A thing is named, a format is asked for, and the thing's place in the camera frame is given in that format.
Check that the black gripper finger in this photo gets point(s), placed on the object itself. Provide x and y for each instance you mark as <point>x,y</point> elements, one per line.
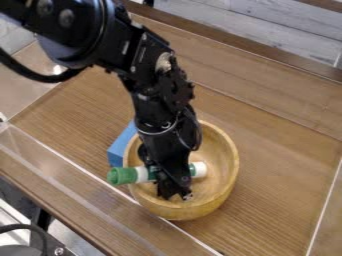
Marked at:
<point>170,187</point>

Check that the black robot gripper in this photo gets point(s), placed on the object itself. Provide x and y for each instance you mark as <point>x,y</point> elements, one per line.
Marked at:
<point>165,118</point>

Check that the green Expo marker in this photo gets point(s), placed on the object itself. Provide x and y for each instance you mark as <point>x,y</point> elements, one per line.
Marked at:
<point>130,175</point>

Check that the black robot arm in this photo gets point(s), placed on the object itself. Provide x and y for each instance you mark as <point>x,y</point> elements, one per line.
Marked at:
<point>89,33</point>

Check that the brown wooden bowl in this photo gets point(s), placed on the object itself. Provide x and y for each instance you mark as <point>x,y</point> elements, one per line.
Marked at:
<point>218,153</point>

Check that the blue foam block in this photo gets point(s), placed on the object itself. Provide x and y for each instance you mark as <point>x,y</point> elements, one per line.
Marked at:
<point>115,151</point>

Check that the black metal stand base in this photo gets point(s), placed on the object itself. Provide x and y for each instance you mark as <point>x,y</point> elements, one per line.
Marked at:
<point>55,247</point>

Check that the clear acrylic tray wall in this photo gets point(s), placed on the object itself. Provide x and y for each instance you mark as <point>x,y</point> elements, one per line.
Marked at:
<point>97,210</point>

